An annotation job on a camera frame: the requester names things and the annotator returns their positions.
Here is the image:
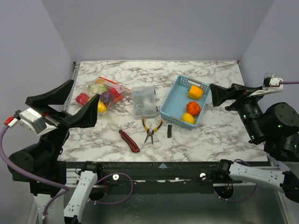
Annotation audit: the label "orange small pumpkin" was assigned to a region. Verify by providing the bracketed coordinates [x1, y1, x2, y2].
[186, 101, 201, 117]

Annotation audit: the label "white cauliflower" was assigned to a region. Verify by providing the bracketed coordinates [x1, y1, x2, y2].
[88, 84, 108, 97]

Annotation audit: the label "clear zip top bag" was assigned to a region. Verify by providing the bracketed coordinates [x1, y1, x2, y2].
[87, 77, 131, 114]

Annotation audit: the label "purple onion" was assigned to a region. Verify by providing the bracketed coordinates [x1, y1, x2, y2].
[100, 91, 114, 107]

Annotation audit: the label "light blue plastic basket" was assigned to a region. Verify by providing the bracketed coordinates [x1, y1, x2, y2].
[160, 75, 210, 130]

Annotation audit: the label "yellow lemon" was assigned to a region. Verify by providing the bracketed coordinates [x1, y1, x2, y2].
[182, 113, 196, 125]

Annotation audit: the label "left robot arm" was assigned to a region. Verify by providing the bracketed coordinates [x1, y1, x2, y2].
[0, 79, 104, 224]

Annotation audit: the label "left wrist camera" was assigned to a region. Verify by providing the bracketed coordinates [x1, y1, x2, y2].
[4, 108, 58, 136]

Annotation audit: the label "red bell pepper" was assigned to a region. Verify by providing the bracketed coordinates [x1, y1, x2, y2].
[76, 93, 89, 106]

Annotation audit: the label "orange yellow bell pepper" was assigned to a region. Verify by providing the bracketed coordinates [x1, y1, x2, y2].
[187, 85, 204, 100]

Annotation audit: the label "black bit holder strip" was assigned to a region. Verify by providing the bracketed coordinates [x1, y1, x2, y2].
[167, 125, 172, 138]

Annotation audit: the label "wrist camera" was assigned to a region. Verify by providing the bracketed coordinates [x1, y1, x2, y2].
[4, 108, 58, 136]
[249, 73, 283, 97]

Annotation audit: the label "red black utility knife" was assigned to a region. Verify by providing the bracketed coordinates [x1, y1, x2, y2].
[119, 130, 140, 153]

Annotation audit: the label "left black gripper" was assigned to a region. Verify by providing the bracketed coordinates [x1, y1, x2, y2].
[28, 78, 100, 161]

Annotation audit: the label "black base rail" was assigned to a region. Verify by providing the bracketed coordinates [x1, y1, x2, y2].
[65, 161, 243, 196]

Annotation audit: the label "orange carrot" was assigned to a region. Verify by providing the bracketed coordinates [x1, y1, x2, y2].
[114, 95, 123, 103]

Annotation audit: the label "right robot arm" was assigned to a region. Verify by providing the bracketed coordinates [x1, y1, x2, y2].
[209, 84, 299, 202]

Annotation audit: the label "red apple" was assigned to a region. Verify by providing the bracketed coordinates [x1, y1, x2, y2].
[108, 87, 121, 98]

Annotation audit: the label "brown potato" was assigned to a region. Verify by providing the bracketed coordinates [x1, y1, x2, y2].
[95, 79, 105, 84]

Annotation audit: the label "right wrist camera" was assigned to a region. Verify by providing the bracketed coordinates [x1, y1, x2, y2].
[249, 73, 283, 97]

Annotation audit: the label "clear plastic screw box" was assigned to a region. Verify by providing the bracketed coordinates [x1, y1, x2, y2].
[132, 86, 157, 119]

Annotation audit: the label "yellow handled pliers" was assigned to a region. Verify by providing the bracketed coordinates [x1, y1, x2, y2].
[142, 117, 163, 144]

